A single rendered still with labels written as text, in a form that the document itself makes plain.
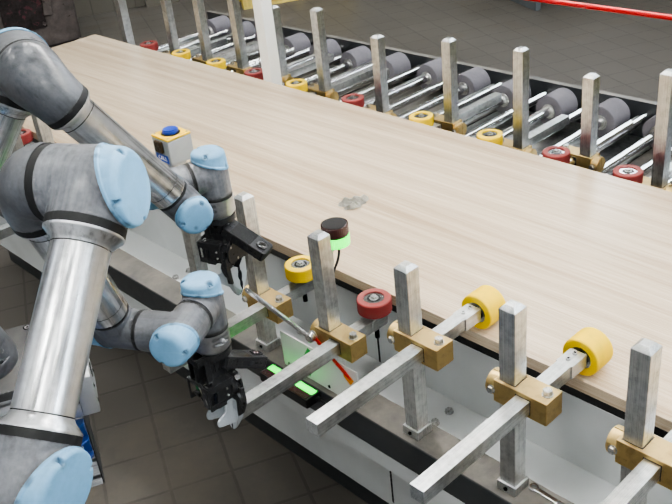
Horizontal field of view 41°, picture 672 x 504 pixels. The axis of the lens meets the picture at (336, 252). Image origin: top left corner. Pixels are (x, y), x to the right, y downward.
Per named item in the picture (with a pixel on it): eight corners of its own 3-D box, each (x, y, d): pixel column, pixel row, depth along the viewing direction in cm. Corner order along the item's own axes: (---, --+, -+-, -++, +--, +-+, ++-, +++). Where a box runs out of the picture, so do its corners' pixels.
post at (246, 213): (270, 367, 225) (241, 198, 201) (261, 362, 228) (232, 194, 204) (281, 360, 227) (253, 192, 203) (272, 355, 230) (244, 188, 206)
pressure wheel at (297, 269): (321, 307, 220) (316, 268, 214) (289, 311, 220) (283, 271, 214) (321, 290, 227) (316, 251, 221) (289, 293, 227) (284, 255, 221)
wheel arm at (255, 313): (172, 377, 198) (168, 362, 196) (163, 371, 200) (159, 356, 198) (314, 292, 222) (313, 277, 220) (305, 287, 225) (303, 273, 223)
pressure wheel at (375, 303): (378, 351, 202) (374, 309, 196) (353, 338, 207) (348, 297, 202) (401, 335, 207) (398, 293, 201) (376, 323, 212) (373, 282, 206)
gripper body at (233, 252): (218, 248, 208) (209, 202, 202) (249, 253, 205) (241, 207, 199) (200, 264, 203) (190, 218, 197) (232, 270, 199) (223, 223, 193)
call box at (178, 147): (173, 170, 216) (166, 140, 212) (156, 163, 220) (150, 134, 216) (196, 159, 220) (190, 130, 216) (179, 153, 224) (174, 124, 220)
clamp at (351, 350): (352, 364, 195) (350, 345, 193) (310, 341, 204) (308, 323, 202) (369, 351, 198) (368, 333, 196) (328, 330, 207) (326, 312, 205)
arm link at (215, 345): (212, 311, 174) (238, 326, 168) (216, 331, 176) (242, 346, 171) (181, 329, 169) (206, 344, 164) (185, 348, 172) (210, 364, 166)
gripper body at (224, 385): (190, 400, 177) (179, 350, 171) (224, 379, 182) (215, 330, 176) (213, 416, 172) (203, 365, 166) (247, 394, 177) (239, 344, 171)
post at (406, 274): (419, 458, 193) (406, 270, 169) (407, 451, 195) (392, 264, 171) (430, 449, 195) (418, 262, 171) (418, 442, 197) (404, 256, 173)
